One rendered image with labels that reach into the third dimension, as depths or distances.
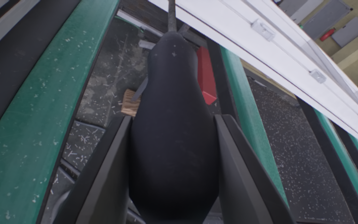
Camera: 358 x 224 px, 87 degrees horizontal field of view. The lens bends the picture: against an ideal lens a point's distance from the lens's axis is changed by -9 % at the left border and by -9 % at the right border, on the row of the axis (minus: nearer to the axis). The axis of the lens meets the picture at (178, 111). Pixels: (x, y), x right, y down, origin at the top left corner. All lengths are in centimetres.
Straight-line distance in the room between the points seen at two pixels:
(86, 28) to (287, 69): 39
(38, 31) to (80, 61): 5
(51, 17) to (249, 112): 24
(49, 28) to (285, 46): 38
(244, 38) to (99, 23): 26
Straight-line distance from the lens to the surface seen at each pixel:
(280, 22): 92
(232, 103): 29
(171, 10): 17
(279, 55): 44
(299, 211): 88
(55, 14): 23
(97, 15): 23
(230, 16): 37
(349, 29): 840
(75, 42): 19
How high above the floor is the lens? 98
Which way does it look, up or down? 40 degrees down
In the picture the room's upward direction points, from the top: 46 degrees clockwise
